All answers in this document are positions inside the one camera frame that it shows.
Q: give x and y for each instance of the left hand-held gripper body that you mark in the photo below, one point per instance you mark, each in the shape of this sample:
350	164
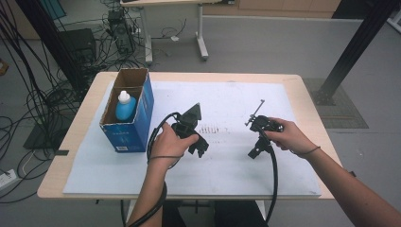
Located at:
187	123

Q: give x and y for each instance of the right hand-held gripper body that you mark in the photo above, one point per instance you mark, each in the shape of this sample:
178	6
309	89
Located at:
261	124

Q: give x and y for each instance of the blue cardboard box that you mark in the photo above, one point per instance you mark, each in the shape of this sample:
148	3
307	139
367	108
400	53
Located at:
132	138

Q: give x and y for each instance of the blue bottle with white cap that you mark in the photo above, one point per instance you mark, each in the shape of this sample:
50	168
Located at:
126	110

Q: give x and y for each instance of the person's left hand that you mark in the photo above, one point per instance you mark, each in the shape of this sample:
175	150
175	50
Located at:
167	145

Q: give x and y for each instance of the person's right hand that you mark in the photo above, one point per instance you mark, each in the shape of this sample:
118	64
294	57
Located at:
293	138

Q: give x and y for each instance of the white table mat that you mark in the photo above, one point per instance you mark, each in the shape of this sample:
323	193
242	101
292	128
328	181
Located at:
227	167

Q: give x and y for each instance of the person's legs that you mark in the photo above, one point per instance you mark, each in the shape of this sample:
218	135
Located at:
233	216

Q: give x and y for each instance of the white plug adapter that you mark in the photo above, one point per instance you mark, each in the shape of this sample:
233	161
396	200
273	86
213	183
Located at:
174	38

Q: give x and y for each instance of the white-legged desk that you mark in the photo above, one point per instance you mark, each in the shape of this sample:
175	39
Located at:
147	34

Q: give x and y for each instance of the black tape piece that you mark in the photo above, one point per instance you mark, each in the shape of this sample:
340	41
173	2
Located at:
352	173
61	152

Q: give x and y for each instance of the black computer tower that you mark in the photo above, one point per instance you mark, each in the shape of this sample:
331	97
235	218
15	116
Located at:
121	31

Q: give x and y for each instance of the wooden cabinet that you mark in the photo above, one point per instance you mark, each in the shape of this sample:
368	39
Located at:
283	6

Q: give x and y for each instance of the black equipment box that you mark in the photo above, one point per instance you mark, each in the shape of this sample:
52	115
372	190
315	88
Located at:
78	44

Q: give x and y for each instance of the black floor plate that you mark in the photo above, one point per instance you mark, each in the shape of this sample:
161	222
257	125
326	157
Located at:
41	138

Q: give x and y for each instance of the teal panel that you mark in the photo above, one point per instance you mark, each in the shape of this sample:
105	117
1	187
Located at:
53	8

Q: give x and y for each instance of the white power strip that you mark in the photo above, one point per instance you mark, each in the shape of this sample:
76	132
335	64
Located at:
8	179

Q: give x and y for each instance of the thick black metal post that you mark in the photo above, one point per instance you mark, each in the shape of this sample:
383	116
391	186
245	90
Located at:
356	44

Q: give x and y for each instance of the dark slanted stand post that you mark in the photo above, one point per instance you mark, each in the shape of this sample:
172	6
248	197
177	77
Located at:
47	31

